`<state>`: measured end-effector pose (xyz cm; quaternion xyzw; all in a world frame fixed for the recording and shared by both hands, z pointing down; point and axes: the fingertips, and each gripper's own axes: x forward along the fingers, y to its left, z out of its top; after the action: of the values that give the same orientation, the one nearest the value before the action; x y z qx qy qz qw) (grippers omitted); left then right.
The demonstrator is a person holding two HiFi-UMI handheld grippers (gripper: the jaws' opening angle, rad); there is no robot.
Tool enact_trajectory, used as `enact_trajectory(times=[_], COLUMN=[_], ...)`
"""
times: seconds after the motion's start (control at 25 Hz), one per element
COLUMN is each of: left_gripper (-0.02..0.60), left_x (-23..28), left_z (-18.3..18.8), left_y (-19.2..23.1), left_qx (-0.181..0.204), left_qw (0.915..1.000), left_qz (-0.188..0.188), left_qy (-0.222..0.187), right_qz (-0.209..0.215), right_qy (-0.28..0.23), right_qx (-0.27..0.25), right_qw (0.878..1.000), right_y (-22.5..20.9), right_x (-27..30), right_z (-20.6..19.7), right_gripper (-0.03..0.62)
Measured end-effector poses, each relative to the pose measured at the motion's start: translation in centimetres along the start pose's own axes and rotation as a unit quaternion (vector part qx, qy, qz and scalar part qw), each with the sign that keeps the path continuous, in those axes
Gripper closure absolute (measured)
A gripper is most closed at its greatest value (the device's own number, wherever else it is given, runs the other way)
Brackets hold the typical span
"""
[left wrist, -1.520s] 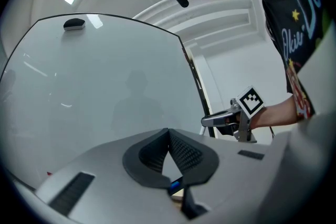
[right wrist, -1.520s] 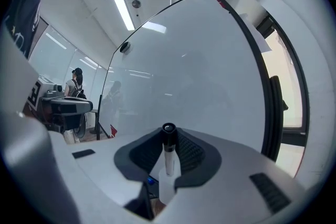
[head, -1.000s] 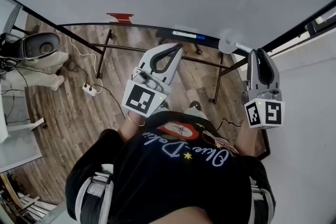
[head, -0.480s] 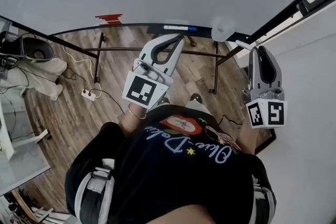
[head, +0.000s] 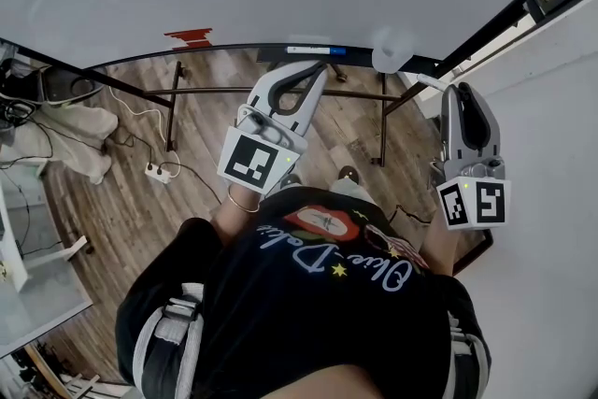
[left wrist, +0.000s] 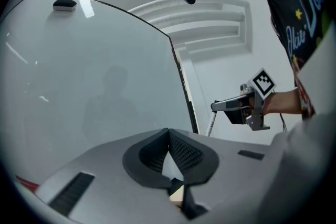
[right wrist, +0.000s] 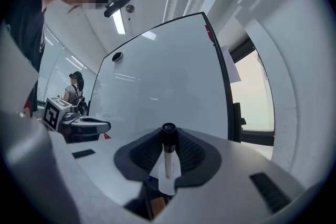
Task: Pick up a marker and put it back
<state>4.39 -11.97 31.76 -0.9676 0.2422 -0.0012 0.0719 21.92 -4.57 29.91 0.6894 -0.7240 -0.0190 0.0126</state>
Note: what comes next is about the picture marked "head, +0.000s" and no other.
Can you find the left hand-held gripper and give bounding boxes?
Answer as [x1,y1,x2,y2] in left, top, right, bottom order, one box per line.
[216,60,329,197]

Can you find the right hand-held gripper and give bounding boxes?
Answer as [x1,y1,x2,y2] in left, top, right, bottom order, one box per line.
[429,82,513,233]

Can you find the person's right forearm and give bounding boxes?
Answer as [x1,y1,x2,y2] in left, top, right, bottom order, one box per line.
[421,212,463,278]

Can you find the person's left forearm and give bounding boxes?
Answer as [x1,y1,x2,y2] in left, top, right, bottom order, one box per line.
[208,181,263,245]

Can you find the blue-capped marker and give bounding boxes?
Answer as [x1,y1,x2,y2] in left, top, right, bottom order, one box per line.
[285,44,349,58]

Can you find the red tape piece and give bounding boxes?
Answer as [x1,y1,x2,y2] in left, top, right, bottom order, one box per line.
[163,27,214,52]

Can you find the person's right dark shoe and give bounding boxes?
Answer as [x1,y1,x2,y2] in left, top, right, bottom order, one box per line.
[336,164,361,186]

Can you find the grey trousers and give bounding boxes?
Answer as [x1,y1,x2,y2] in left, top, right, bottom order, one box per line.
[278,176,376,206]

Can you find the white power strip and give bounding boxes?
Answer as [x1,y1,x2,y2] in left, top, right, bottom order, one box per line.
[144,160,176,185]

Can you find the black printed t-shirt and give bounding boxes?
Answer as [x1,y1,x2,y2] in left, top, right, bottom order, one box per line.
[114,186,492,399]

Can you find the black seat with neon stripes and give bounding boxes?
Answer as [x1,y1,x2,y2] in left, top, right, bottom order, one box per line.
[38,64,106,105]

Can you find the cluttered low rack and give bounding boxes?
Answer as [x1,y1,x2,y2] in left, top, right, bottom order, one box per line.
[7,337,137,399]

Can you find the thin black cable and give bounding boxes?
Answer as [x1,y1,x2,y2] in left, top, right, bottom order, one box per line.
[389,203,434,226]

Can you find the thin gold bracelet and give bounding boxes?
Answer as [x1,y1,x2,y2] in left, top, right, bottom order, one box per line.
[226,183,261,215]

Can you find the black floor cable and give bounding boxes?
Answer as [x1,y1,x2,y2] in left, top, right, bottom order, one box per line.
[99,124,225,207]

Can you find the long white cable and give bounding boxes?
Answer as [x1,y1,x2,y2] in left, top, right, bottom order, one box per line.
[107,85,183,179]

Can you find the grey right harness strap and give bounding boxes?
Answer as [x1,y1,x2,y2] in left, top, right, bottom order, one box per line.
[443,309,491,399]

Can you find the grey harness strap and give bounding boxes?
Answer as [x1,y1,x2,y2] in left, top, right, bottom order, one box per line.
[132,281,207,399]
[443,309,491,399]

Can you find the grey left harness strap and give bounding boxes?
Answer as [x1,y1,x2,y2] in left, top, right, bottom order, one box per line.
[132,281,207,399]

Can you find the black device with cables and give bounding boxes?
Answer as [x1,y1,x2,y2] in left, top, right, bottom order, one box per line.
[0,57,42,131]

